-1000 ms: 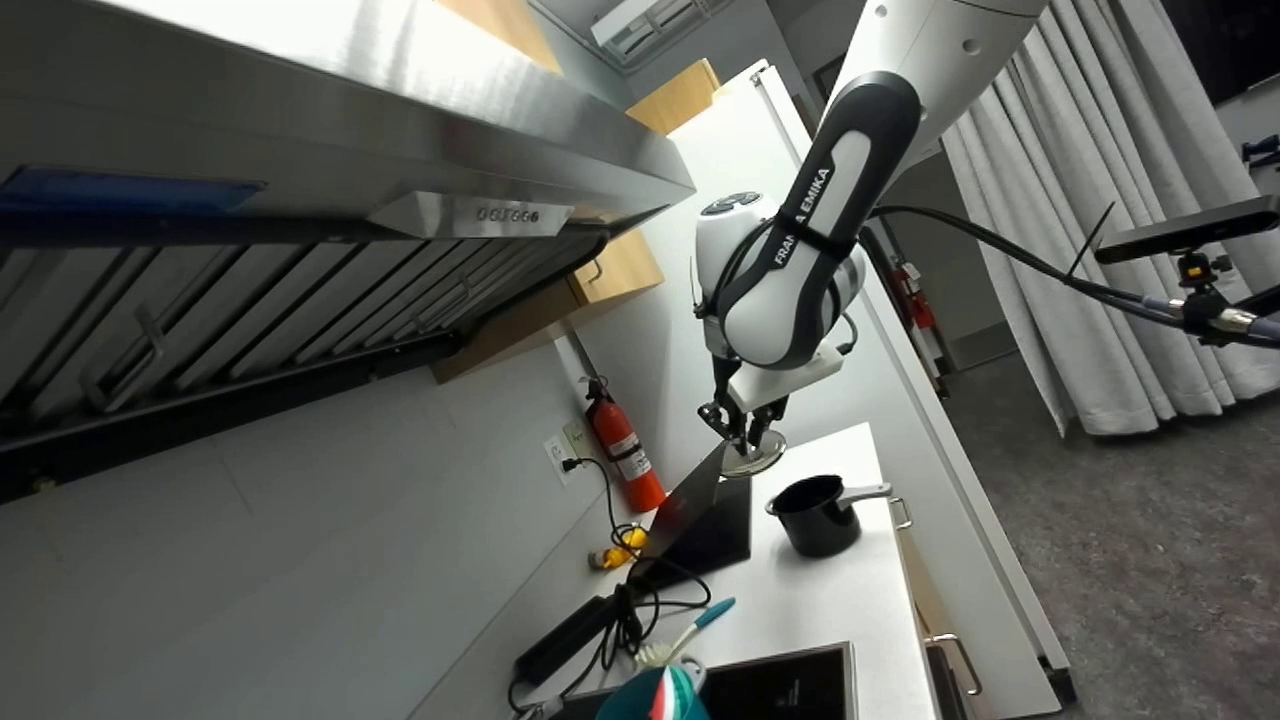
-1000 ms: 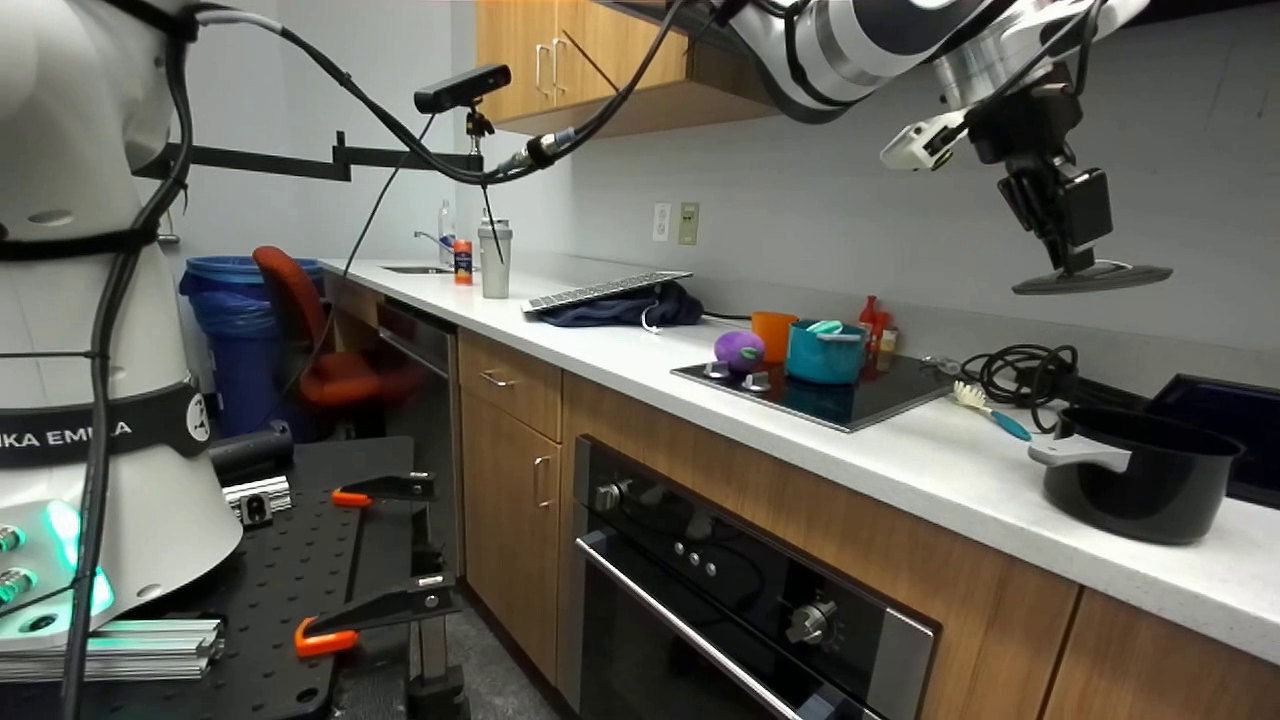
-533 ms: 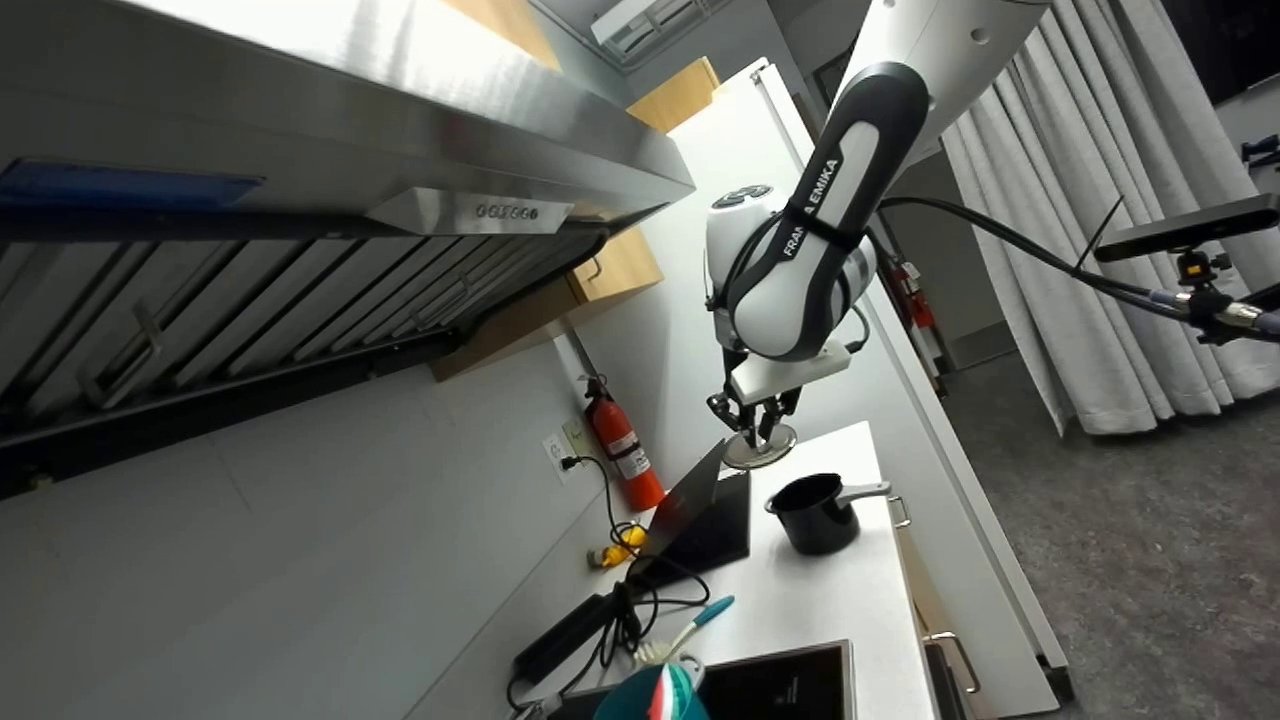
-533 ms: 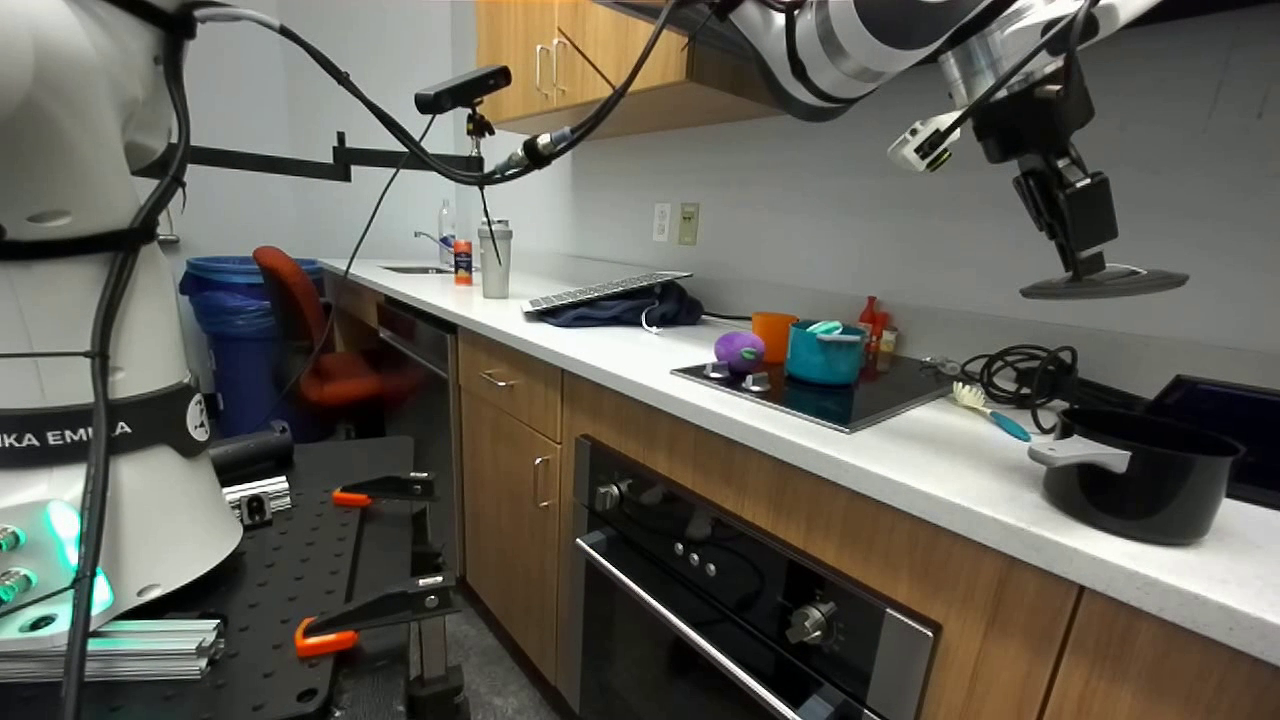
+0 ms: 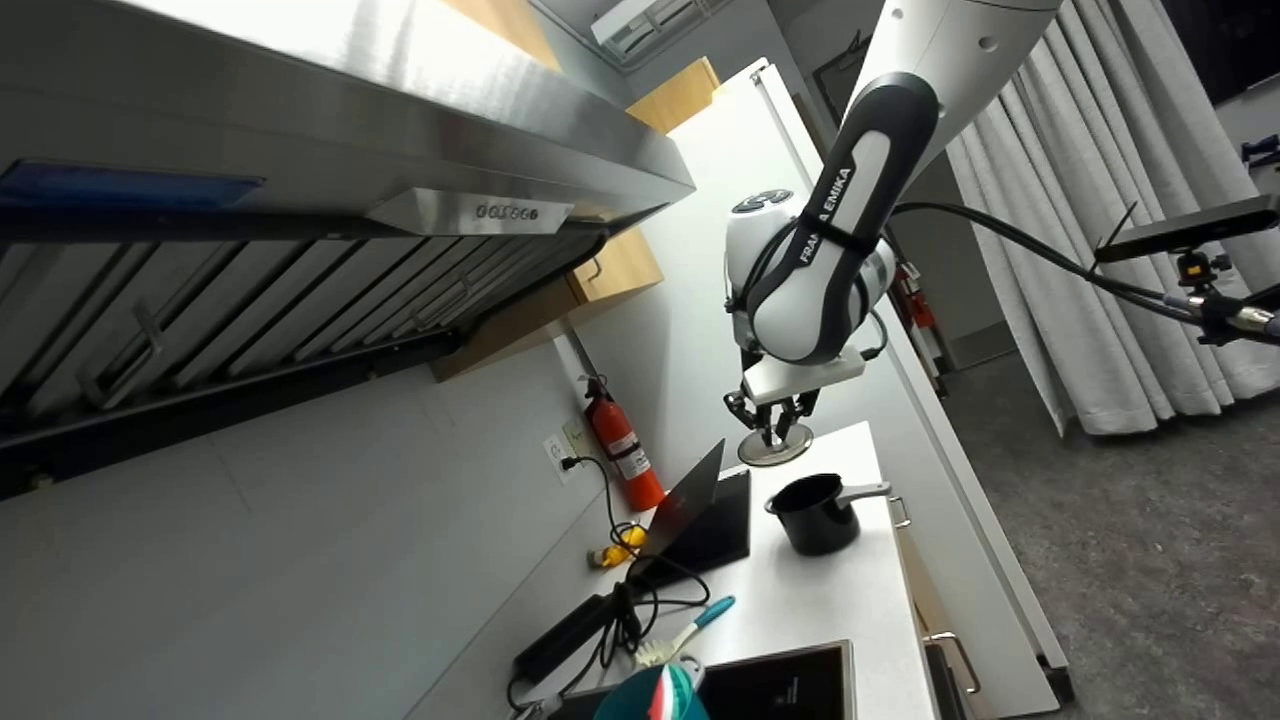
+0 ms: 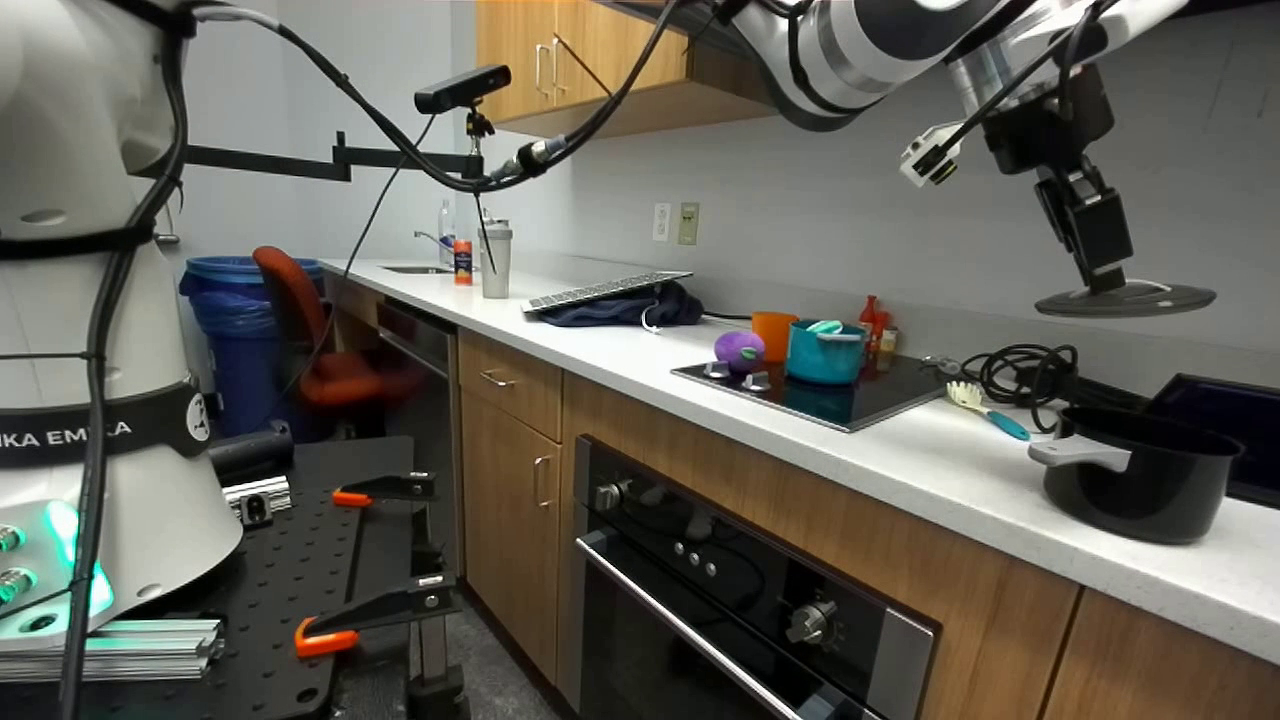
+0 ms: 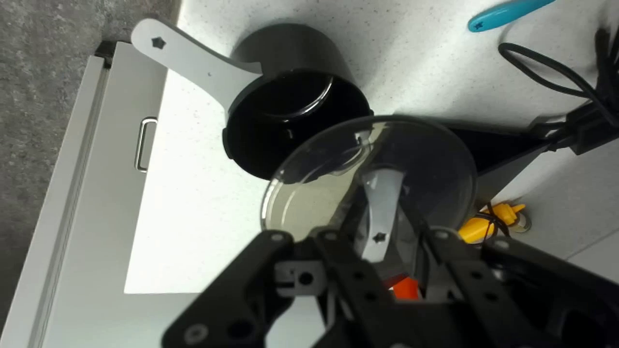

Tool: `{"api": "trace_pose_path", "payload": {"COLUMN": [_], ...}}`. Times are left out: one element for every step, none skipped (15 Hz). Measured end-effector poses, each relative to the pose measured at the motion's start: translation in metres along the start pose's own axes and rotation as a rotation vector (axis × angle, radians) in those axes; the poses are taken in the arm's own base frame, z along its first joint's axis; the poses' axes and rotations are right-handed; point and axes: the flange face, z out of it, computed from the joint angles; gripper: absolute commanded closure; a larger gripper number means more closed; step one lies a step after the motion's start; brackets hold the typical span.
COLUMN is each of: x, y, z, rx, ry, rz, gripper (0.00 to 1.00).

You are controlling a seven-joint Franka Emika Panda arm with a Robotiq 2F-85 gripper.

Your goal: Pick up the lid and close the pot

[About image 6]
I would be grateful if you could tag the chrome faucet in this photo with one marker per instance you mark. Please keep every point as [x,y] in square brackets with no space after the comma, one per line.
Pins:
[437,241]

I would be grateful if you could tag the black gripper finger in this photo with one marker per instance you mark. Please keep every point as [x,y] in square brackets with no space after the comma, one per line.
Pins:
[1105,233]
[1060,212]

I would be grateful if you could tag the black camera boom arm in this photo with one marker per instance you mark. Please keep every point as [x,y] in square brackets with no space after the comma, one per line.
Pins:
[292,160]

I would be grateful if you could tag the black built-in oven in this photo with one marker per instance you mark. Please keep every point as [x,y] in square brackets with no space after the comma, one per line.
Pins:
[721,602]

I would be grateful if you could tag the stainless steel tumbler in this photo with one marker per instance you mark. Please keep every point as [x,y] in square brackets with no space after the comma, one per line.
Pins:
[495,261]

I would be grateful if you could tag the red office chair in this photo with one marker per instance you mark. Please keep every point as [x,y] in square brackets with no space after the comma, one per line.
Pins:
[343,372]

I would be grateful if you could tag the wooden drawer front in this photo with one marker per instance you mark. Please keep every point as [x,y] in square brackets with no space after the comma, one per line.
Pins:
[515,387]

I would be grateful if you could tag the teal bowl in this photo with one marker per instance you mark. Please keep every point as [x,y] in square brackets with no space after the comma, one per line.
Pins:
[825,356]

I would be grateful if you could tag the dark dishwasher front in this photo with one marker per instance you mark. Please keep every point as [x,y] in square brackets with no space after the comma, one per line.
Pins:
[416,342]

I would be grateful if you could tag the red bottle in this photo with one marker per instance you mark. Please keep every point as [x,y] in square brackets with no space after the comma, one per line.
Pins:
[873,326]

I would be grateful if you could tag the wooden cabinet door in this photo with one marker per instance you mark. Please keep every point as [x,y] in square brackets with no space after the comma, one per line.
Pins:
[1161,665]
[515,547]

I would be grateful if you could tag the silver closed laptop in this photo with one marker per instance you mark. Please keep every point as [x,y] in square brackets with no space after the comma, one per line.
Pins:
[600,287]

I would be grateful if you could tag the white wall outlet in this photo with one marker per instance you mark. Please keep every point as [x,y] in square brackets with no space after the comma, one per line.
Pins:
[663,221]

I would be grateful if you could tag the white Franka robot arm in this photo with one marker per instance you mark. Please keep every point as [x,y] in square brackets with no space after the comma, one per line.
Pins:
[64,173]

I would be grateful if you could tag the black bar camera on boom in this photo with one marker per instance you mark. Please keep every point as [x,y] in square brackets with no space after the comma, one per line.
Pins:
[462,90]

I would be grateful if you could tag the small orange bottle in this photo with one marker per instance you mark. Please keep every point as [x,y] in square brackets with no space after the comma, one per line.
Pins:
[462,261]

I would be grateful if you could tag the purple round toy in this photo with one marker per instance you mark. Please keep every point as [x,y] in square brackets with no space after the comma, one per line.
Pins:
[737,348]

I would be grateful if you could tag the steel sink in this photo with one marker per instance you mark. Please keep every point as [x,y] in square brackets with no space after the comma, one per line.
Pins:
[416,270]

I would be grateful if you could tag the dark blue bag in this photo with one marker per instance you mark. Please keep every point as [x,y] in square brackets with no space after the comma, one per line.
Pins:
[626,310]

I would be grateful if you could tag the aluminium extrusion bar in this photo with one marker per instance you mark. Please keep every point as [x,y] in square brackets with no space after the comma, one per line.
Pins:
[133,645]

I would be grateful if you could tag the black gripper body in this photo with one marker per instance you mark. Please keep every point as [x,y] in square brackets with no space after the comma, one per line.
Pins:
[1047,125]

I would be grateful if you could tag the orange cup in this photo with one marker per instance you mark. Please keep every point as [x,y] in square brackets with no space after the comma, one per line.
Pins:
[775,332]

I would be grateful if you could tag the beige wall switch plate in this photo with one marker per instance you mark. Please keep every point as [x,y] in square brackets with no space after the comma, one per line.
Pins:
[691,221]

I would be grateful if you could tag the black perforated robot table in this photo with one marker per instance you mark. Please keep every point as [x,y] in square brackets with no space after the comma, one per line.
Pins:
[286,584]

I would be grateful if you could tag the blue plastic bin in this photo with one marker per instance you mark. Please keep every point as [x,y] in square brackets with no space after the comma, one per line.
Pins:
[240,346]

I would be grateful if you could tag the grey round pot lid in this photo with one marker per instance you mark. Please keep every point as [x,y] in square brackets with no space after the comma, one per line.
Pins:
[1135,303]

